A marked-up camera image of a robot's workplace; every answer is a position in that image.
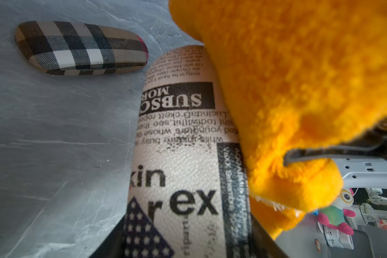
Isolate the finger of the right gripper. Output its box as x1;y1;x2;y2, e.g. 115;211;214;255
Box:
283;117;387;166

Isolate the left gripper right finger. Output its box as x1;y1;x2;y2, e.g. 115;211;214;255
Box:
250;215;288;258

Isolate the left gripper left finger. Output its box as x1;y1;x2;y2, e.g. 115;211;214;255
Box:
89;216;126;258

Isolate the newspaper print eyeglass case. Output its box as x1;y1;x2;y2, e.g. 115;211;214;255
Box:
123;46;252;258

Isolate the orange fluffy cloth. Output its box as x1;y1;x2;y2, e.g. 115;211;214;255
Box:
169;1;387;239

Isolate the plaid eyeglass case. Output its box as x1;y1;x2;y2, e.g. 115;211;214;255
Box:
15;21;149;76

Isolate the colourful plush toy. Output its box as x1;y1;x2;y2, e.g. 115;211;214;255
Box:
312;188;356;235

